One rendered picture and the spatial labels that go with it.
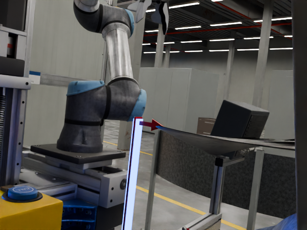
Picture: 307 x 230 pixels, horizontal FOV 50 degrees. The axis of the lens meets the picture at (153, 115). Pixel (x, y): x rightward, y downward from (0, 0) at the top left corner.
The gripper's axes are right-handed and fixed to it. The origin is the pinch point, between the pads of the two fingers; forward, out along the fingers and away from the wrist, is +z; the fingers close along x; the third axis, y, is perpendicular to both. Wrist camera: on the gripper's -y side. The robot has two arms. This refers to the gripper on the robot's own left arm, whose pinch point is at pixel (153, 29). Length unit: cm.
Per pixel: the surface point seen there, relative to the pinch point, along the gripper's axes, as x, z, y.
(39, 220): 51, 38, -20
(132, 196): 25, 40, -16
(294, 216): 45, 30, -50
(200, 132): -602, 86, 254
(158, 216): -214, 143, 115
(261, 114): -46, 21, -21
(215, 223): -25, 59, -16
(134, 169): 25.0, 34.6, -16.2
